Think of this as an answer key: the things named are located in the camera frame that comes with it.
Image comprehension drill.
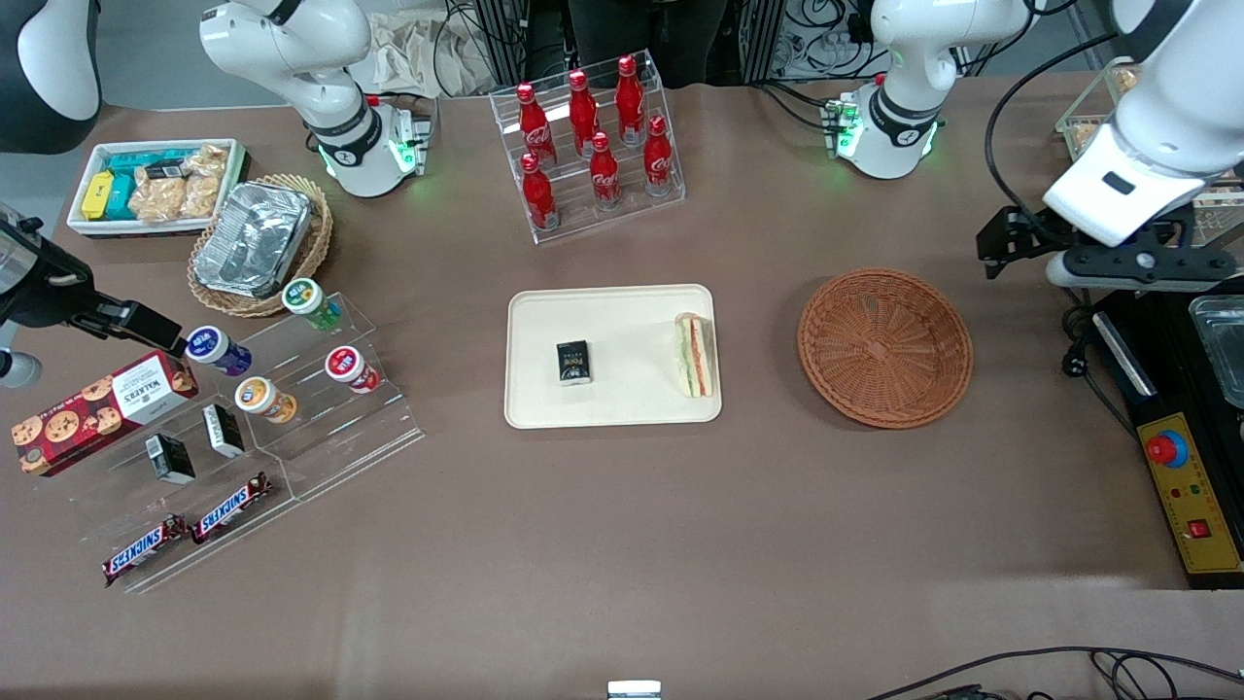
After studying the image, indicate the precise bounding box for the clear acrylic bottle rack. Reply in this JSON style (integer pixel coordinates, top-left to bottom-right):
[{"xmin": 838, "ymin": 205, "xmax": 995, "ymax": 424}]
[{"xmin": 488, "ymin": 49, "xmax": 687, "ymax": 247}]

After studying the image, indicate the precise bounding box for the clear acrylic stepped shelf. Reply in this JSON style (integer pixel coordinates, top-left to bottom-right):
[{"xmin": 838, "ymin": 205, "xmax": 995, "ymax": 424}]
[
  {"xmin": 229, "ymin": 290, "xmax": 427, "ymax": 504},
  {"xmin": 56, "ymin": 384, "xmax": 295, "ymax": 596}
]

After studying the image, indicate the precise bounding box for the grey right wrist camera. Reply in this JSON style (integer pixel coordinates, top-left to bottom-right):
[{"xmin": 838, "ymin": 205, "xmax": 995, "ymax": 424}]
[{"xmin": 0, "ymin": 348, "xmax": 45, "ymax": 391}]

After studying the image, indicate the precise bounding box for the red cola bottle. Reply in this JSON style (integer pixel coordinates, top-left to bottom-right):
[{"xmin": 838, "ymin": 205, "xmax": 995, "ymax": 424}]
[
  {"xmin": 568, "ymin": 68, "xmax": 603, "ymax": 157},
  {"xmin": 515, "ymin": 82, "xmax": 558, "ymax": 167},
  {"xmin": 614, "ymin": 53, "xmax": 648, "ymax": 147},
  {"xmin": 519, "ymin": 153, "xmax": 561, "ymax": 232},
  {"xmin": 588, "ymin": 132, "xmax": 624, "ymax": 211},
  {"xmin": 641, "ymin": 115, "xmax": 676, "ymax": 199}
]

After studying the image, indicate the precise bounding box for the clear plastic container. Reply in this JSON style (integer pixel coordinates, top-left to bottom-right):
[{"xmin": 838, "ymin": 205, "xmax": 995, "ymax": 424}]
[{"xmin": 1187, "ymin": 294, "xmax": 1244, "ymax": 410}]

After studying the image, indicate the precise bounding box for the red lid candy jar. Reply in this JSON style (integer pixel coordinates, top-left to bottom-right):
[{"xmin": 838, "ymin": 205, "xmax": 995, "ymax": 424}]
[{"xmin": 324, "ymin": 344, "xmax": 383, "ymax": 395}]

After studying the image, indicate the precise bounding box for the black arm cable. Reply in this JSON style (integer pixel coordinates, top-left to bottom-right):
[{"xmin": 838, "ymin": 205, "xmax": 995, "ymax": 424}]
[{"xmin": 984, "ymin": 32, "xmax": 1119, "ymax": 244}]

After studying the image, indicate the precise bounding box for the black floor cable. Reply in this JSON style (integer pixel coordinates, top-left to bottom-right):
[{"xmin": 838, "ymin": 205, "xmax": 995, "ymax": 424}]
[{"xmin": 863, "ymin": 646, "xmax": 1244, "ymax": 700}]

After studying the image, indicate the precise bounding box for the black power cable with plug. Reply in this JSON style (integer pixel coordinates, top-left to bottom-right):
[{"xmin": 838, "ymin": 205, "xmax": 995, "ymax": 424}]
[{"xmin": 1048, "ymin": 282, "xmax": 1140, "ymax": 438}]

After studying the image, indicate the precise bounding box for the triangle sandwich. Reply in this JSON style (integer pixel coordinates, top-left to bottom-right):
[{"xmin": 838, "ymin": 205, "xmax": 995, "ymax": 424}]
[{"xmin": 674, "ymin": 311, "xmax": 716, "ymax": 401}]

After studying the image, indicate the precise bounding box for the yellow control panel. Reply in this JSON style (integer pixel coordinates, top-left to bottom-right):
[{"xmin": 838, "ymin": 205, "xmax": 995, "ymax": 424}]
[{"xmin": 1134, "ymin": 411, "xmax": 1244, "ymax": 578}]

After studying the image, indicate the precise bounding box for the aluminium foil tray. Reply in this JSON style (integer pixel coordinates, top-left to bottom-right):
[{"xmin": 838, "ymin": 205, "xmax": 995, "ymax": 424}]
[{"xmin": 215, "ymin": 181, "xmax": 314, "ymax": 299}]

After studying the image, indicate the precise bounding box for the clear cookie packet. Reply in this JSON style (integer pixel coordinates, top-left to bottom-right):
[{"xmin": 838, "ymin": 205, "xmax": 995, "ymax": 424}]
[
  {"xmin": 128, "ymin": 175, "xmax": 188, "ymax": 225},
  {"xmin": 179, "ymin": 144, "xmax": 229, "ymax": 219}
]

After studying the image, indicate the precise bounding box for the small black white box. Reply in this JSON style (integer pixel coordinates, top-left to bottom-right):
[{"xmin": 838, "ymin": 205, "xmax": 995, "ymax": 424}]
[
  {"xmin": 144, "ymin": 433, "xmax": 196, "ymax": 486},
  {"xmin": 200, "ymin": 402, "xmax": 247, "ymax": 460}
]

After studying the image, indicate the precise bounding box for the Snickers chocolate bar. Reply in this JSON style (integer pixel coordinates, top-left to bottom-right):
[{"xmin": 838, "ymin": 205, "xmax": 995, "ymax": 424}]
[
  {"xmin": 101, "ymin": 513, "xmax": 190, "ymax": 588},
  {"xmin": 190, "ymin": 472, "xmax": 273, "ymax": 545}
]

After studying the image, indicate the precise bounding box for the yellow snack box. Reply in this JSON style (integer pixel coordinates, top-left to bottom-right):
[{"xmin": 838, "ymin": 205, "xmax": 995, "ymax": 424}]
[{"xmin": 80, "ymin": 171, "xmax": 117, "ymax": 223}]

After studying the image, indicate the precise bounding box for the black machine base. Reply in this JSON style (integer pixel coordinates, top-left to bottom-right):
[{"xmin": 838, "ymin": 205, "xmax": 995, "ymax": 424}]
[{"xmin": 1087, "ymin": 282, "xmax": 1244, "ymax": 592}]

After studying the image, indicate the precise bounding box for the red emergency stop button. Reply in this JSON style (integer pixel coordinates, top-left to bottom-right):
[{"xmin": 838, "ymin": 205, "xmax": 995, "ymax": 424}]
[{"xmin": 1144, "ymin": 427, "xmax": 1191, "ymax": 471}]

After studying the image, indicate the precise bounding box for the blue lid candy jar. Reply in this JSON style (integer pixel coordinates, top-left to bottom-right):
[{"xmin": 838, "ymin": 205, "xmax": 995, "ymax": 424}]
[{"xmin": 184, "ymin": 325, "xmax": 255, "ymax": 379}]

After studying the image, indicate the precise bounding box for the beige plastic tray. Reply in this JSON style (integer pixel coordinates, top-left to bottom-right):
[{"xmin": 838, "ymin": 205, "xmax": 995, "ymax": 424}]
[{"xmin": 503, "ymin": 283, "xmax": 724, "ymax": 431}]

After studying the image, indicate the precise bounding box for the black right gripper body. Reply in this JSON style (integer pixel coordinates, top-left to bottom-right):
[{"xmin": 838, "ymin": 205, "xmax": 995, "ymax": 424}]
[{"xmin": 0, "ymin": 216, "xmax": 100, "ymax": 332}]

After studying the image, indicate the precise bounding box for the brown round wicker basket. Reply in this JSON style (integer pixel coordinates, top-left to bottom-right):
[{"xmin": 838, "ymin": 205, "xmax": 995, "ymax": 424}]
[{"xmin": 796, "ymin": 268, "xmax": 975, "ymax": 431}]

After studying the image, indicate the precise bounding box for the red Walkers cookie box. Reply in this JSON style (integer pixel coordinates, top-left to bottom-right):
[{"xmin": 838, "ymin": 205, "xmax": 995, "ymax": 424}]
[{"xmin": 11, "ymin": 349, "xmax": 200, "ymax": 478}]

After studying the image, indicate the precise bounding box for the clear acrylic snack case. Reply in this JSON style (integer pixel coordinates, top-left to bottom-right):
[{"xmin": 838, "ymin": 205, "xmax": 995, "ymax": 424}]
[{"xmin": 1055, "ymin": 55, "xmax": 1244, "ymax": 239}]

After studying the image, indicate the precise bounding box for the small black box gold print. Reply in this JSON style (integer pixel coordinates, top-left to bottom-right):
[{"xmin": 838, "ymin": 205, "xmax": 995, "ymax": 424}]
[{"xmin": 555, "ymin": 339, "xmax": 596, "ymax": 388}]

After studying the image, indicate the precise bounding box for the white rectangular snack bin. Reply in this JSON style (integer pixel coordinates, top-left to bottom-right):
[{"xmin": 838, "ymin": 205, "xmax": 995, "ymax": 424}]
[{"xmin": 65, "ymin": 138, "xmax": 250, "ymax": 240}]

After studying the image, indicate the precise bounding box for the light oval wicker basket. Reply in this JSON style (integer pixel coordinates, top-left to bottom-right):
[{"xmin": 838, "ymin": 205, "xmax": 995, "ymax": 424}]
[{"xmin": 187, "ymin": 174, "xmax": 334, "ymax": 320}]

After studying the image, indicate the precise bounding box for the orange lid candy jar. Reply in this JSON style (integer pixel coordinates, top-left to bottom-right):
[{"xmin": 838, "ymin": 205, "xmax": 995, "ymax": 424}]
[{"xmin": 233, "ymin": 375, "xmax": 298, "ymax": 425}]

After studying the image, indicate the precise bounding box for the green lid candy jar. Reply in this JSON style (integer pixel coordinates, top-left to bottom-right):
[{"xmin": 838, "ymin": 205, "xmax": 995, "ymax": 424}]
[{"xmin": 281, "ymin": 277, "xmax": 344, "ymax": 333}]

